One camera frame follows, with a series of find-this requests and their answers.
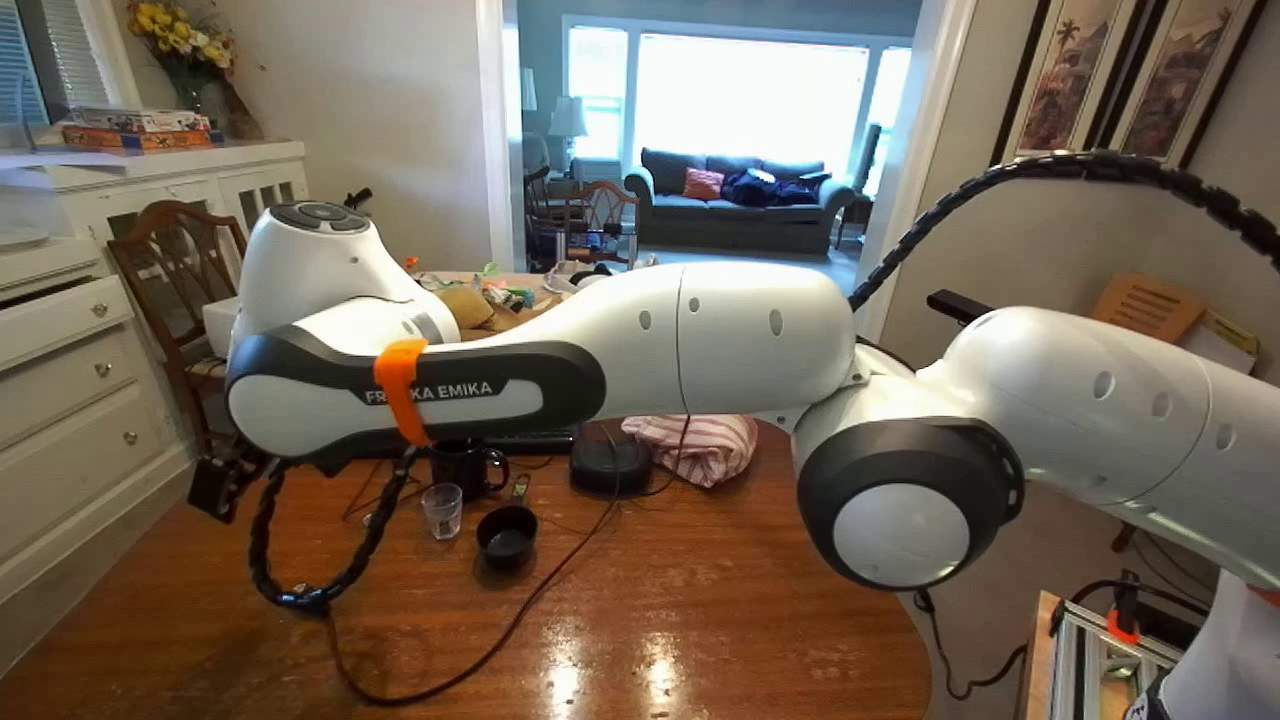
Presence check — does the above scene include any black cable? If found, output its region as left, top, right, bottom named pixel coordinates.
left=319, top=491, right=631, bottom=710

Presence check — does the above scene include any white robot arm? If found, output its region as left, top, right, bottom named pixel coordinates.
left=228, top=202, right=1280, bottom=720

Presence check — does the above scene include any black round speaker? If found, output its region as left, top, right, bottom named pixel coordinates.
left=569, top=434, right=653, bottom=495

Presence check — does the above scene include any striped folded cloth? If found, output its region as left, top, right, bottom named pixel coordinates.
left=624, top=416, right=762, bottom=486

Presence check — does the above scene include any dark sofa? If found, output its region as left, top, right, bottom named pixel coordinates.
left=624, top=147, right=873, bottom=254

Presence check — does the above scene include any black mug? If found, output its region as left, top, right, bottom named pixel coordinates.
left=432, top=447, right=507, bottom=501

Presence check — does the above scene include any black measuring cup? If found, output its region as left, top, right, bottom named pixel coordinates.
left=477, top=502, right=541, bottom=570

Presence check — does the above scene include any clear shot glass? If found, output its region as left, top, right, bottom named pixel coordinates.
left=421, top=485, right=464, bottom=542

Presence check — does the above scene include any white cabinet sideboard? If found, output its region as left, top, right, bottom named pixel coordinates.
left=0, top=139, right=309, bottom=598

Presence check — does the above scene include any yellow flower bouquet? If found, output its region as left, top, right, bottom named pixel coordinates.
left=127, top=0, right=231, bottom=71

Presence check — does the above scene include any green metal rail device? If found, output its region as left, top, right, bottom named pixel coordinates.
left=1022, top=593, right=1179, bottom=720

